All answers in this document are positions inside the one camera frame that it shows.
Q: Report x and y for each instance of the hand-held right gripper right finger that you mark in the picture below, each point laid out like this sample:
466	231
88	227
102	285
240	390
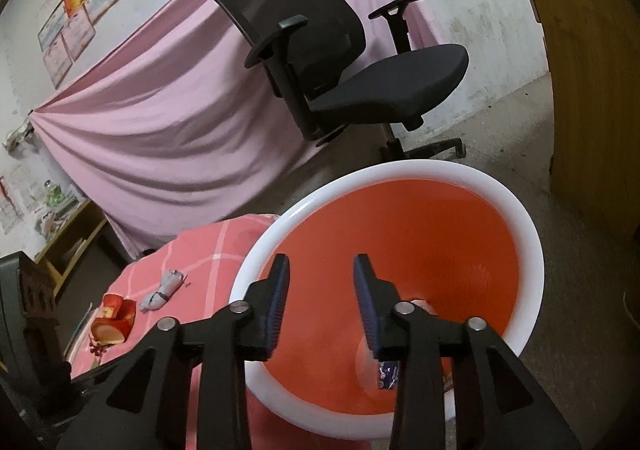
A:
367	310

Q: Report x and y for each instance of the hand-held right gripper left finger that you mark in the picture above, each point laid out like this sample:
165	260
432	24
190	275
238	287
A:
277	310

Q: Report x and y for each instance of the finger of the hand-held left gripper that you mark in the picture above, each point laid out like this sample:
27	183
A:
42	320

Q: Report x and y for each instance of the blue wrapper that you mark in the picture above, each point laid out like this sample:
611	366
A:
387	373

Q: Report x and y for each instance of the red bin with white rim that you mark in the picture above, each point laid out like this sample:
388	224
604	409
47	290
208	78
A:
425	240

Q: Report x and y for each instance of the grey wrapper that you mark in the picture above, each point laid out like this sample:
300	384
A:
162	291

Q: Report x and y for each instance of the wooden shelf unit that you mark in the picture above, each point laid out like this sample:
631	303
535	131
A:
70	245

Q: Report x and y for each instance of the pink checkered tablecloth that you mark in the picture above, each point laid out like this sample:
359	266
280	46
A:
215	245

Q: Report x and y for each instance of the stack of books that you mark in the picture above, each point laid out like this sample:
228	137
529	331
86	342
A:
52	217

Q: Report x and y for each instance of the glass jar with green contents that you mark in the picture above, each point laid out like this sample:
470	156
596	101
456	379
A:
52	193

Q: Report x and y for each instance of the pink hanging sheet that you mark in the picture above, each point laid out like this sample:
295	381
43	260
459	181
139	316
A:
175	120

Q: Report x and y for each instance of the black mesh office chair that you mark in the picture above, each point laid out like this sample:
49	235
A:
330	45

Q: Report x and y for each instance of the wooden cabinet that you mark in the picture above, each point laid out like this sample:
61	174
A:
595	80

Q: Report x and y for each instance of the white wall paper sheets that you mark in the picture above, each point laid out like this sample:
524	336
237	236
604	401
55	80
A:
10	205

